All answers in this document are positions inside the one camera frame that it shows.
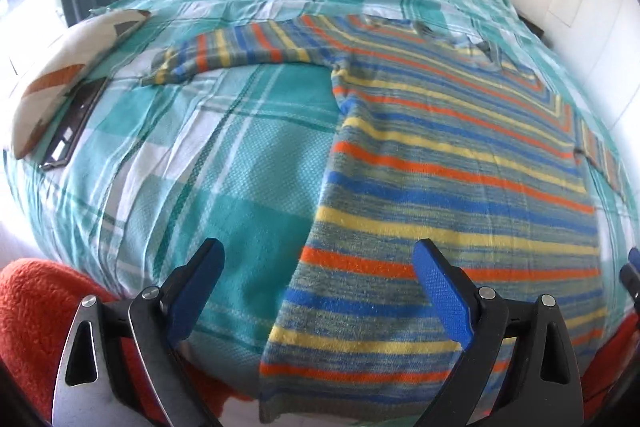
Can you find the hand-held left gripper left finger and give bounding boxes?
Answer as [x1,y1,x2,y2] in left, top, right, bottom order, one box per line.
[51,237,226,427]

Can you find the dark nightstand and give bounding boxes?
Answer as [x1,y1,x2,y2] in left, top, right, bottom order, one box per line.
[517,9,548,38]

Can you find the white patterned cushion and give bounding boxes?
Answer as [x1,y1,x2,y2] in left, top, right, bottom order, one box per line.
[11,9,152,159]

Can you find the orange fleece cloth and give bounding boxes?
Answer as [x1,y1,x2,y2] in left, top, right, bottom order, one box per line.
[0,258,640,427]

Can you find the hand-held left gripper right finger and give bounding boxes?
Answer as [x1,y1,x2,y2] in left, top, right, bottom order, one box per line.
[412,238,586,427]

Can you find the teal plaid bed blanket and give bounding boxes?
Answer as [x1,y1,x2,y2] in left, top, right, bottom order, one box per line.
[5,0,640,408]

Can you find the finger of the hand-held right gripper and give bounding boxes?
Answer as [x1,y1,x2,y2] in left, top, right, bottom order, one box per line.
[619,247,640,304]

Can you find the striped knit sweater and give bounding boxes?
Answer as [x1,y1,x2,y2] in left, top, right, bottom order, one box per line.
[141,13,626,425]

